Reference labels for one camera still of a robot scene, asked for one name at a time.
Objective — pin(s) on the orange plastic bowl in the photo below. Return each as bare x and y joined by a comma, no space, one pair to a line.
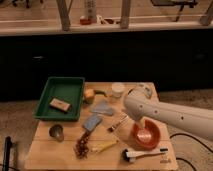
148,137

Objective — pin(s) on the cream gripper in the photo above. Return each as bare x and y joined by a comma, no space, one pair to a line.
141,123

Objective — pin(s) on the white plastic cup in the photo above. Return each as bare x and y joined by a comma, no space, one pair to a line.
117,89

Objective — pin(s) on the tan sponge block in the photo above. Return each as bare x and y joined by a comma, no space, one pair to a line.
60,105

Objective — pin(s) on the green plastic tray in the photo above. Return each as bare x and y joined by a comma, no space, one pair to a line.
66,89

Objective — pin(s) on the red object on shelf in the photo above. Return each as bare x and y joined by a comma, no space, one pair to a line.
84,21

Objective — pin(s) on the yellow pencil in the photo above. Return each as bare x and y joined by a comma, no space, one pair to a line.
101,147

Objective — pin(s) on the grey folded cloth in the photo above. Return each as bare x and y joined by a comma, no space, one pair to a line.
103,107

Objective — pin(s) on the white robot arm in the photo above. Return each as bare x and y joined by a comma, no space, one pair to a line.
138,105

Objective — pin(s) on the white handled black brush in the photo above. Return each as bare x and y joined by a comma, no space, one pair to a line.
131,155

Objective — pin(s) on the black stand post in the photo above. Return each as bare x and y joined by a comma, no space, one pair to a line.
6,156

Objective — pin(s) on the small metal cup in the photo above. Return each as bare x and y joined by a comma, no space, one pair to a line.
56,131

